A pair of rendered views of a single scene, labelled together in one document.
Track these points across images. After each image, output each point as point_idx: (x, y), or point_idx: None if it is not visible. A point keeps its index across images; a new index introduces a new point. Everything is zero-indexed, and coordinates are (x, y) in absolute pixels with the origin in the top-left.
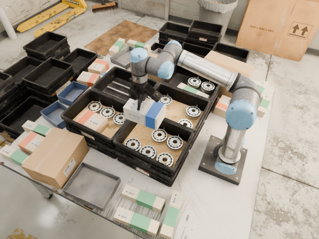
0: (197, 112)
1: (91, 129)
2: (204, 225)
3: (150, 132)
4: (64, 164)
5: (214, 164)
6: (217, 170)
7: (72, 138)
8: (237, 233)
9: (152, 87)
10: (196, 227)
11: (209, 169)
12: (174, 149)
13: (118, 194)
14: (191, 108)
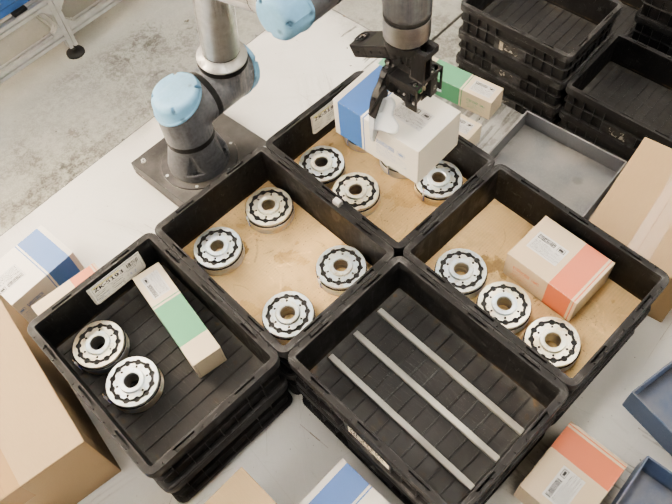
0: (209, 238)
1: (557, 207)
2: (323, 68)
3: (376, 220)
4: (627, 164)
5: (239, 144)
6: (241, 131)
7: (615, 231)
8: (269, 47)
9: (374, 42)
10: (340, 67)
11: (258, 137)
12: (329, 146)
13: (488, 148)
14: (218, 258)
